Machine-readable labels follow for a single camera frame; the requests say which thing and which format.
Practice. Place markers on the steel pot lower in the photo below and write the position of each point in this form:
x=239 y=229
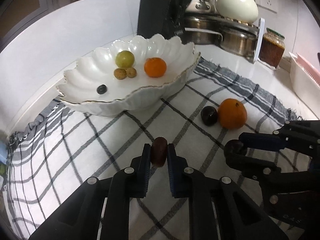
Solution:
x=238 y=42

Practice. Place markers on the small red-brown fruit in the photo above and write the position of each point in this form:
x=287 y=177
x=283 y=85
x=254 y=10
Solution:
x=131 y=72

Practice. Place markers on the white ceramic pot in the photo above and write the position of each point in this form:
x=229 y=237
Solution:
x=241 y=10

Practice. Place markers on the small yellow-brown fruit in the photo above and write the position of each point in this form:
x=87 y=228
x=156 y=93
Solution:
x=120 y=73

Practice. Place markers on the orange tangerine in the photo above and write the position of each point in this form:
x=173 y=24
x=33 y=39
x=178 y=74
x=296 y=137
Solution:
x=155 y=67
x=232 y=114

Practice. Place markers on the steel pot with lid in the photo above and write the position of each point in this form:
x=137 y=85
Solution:
x=200 y=27

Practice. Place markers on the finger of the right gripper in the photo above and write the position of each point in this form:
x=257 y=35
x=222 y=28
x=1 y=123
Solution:
x=236 y=158
x=299 y=136

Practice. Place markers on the white plastic dish rack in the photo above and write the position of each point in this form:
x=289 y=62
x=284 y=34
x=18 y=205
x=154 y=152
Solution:
x=305 y=82

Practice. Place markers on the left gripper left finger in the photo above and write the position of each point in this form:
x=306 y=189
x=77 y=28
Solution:
x=130 y=182

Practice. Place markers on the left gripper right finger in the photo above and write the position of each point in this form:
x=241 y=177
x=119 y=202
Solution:
x=187 y=182

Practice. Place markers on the white blue pump bottle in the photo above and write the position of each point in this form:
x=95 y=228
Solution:
x=3 y=152

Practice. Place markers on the black knife block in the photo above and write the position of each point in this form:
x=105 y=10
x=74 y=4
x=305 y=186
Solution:
x=164 y=17

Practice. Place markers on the dark plum beside orange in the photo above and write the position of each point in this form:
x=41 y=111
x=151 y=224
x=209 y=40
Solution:
x=209 y=116

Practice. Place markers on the black white checked cloth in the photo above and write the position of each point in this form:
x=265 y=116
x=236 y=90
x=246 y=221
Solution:
x=62 y=148

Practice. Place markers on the white scalloped ceramic bowl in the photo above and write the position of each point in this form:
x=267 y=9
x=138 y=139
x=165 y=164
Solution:
x=79 y=89

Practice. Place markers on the dark plum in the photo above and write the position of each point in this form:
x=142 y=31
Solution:
x=102 y=89
x=209 y=116

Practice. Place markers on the green apple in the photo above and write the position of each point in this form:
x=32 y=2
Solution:
x=124 y=59

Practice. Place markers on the reddish brown date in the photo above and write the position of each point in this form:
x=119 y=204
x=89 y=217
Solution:
x=158 y=153

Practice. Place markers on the glass jar of sauce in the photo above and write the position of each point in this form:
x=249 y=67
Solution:
x=272 y=48

